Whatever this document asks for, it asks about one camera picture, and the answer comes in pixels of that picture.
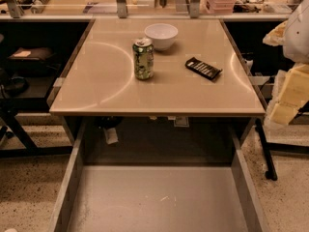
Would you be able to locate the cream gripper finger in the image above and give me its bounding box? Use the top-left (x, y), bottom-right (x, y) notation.
top-left (270, 63), bottom-right (309, 125)
top-left (263, 20), bottom-right (287, 46)

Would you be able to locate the open grey metal drawer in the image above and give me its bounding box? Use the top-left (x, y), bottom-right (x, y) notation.
top-left (47, 118), bottom-right (270, 232)

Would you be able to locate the black snack bar wrapper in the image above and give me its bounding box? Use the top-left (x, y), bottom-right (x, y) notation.
top-left (185, 57), bottom-right (222, 81)

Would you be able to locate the green soda can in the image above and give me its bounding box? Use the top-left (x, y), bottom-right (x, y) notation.
top-left (132, 38), bottom-right (154, 80)

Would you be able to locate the white ceramic bowl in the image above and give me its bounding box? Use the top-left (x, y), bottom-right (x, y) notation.
top-left (144, 23), bottom-right (178, 51)

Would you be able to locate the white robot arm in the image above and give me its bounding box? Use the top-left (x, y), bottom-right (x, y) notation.
top-left (263, 0), bottom-right (309, 125)

